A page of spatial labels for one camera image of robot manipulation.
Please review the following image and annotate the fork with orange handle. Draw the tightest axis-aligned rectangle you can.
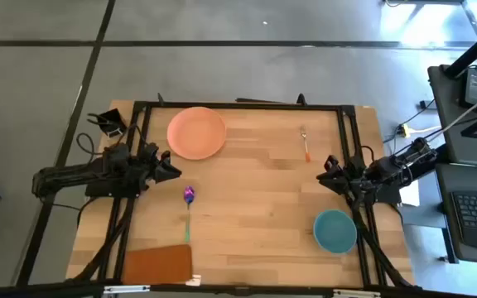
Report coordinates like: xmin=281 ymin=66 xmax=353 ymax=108
xmin=300 ymin=125 xmax=312 ymax=163

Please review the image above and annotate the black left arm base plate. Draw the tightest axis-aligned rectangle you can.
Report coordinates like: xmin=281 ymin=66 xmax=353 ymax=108
xmin=84 ymin=180 xmax=141 ymax=199

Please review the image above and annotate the small black camera mount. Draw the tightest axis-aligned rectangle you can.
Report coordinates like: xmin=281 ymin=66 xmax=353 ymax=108
xmin=87 ymin=108 xmax=128 ymax=138

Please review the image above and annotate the white paper sheet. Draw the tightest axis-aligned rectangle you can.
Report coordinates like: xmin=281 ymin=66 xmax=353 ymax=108
xmin=398 ymin=179 xmax=422 ymax=207

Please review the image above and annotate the orange round plate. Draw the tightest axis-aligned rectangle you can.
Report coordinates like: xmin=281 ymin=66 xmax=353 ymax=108
xmin=166 ymin=106 xmax=228 ymax=161

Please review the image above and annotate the teal bowl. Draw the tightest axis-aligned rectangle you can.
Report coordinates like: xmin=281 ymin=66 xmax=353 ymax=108
xmin=312 ymin=209 xmax=359 ymax=255

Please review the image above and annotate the iridescent spoon with green handle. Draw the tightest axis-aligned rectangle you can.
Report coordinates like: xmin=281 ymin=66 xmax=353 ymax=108
xmin=183 ymin=185 xmax=196 ymax=244

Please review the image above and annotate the grey equipment cart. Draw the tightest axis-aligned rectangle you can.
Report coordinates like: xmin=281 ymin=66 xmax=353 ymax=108
xmin=426 ymin=65 xmax=477 ymax=266

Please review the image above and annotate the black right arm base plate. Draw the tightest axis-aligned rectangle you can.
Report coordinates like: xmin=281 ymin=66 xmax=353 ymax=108
xmin=370 ymin=180 xmax=402 ymax=205

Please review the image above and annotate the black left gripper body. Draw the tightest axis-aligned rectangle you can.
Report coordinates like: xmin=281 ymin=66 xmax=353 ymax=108
xmin=137 ymin=142 xmax=169 ymax=185

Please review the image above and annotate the silver frame bracket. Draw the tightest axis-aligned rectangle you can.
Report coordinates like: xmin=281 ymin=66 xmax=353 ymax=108
xmin=331 ymin=289 xmax=382 ymax=298
xmin=103 ymin=284 xmax=152 ymax=296

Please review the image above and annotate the grey cable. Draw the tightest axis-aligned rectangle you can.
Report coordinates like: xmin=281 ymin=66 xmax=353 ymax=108
xmin=410 ymin=87 xmax=477 ymax=144

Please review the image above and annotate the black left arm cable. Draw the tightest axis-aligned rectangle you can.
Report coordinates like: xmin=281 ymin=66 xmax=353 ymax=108
xmin=75 ymin=132 xmax=101 ymax=157

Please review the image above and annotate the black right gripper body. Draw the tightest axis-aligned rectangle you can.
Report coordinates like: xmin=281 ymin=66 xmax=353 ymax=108
xmin=337 ymin=157 xmax=367 ymax=196

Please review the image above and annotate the black floor cable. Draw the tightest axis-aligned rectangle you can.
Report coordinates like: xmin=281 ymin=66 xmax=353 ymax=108
xmin=382 ymin=98 xmax=438 ymax=145

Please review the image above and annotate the black metal table frame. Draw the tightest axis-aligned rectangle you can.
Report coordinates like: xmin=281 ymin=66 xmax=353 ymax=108
xmin=14 ymin=93 xmax=424 ymax=298

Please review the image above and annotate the black diagonal pole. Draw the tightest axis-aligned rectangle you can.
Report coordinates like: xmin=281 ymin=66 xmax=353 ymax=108
xmin=444 ymin=19 xmax=477 ymax=79

